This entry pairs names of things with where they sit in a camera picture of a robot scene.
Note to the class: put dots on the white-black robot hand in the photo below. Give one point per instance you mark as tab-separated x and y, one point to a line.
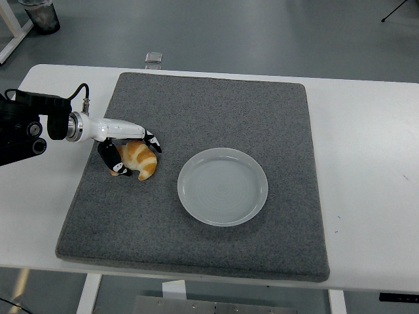
114	129

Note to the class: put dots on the golden croissant bread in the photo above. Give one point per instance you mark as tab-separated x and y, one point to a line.
145	160

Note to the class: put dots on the pale grey round plate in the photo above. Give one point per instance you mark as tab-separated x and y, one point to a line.
222	189

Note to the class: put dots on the grey metal plate with screws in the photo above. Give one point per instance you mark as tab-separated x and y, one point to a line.
212	305

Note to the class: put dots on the small clear square floor box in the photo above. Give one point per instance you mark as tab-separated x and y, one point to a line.
154	57

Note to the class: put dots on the grey felt mat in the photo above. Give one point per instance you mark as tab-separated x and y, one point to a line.
212	108

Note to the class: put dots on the black waste bin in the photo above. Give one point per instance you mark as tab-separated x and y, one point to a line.
44	16

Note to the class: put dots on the white table leg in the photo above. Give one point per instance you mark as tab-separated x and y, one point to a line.
338	302
88	294

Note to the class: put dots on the black tripod leg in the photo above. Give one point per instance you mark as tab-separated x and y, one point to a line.
394	11

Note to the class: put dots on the black table control panel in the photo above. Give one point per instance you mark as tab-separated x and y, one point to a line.
399	297

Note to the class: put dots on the white table frame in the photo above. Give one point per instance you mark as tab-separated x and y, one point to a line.
14	39

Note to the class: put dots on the white table bracket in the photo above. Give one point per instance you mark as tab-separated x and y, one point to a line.
173	289

